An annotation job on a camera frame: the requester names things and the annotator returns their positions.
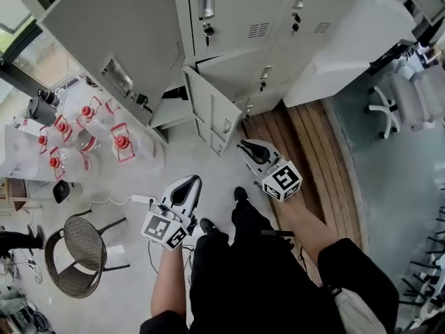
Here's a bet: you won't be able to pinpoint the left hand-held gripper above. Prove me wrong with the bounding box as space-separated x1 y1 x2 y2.
140 175 203 252

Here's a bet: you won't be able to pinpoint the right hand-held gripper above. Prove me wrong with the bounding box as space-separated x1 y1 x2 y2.
236 138 302 201

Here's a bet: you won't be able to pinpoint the grey metal locker cabinet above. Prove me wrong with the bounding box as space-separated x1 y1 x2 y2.
3 0 369 158

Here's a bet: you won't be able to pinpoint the person's right forearm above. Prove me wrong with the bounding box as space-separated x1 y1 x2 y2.
274 195 338 264

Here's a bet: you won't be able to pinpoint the light grey shoulder bag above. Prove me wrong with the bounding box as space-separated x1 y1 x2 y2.
332 287 387 334

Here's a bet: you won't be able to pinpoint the person's left forearm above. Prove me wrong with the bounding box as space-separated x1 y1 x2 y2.
149 245 192 321

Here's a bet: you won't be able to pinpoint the white power strip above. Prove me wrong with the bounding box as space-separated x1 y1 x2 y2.
131 193 157 205

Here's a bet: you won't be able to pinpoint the wooden plank steps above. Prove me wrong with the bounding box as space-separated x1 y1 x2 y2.
241 97 369 288

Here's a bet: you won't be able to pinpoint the group of clear red-capped jugs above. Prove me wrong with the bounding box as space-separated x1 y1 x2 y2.
36 94 157 182

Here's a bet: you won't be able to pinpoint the person's black clothed body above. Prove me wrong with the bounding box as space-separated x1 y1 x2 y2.
138 200 401 334

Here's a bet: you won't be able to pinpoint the brown wicker chair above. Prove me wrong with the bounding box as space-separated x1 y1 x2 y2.
44 209 131 299

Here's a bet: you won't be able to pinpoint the white block furniture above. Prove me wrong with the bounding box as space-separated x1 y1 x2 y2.
283 0 418 108

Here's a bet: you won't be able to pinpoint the black and white small appliance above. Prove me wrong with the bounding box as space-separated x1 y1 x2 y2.
52 179 76 203

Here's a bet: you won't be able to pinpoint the white office chair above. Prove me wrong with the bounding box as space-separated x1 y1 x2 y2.
364 64 445 141

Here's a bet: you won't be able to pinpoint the dark grey cylindrical container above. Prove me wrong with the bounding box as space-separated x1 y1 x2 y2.
26 95 58 127

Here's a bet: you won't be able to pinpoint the black lidded mug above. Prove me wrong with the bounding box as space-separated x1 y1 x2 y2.
37 88 60 107

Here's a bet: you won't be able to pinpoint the white carton box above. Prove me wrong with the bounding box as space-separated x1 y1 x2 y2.
0 123 56 182

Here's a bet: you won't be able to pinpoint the row of black metal chairs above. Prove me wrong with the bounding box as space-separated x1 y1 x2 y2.
399 182 445 312

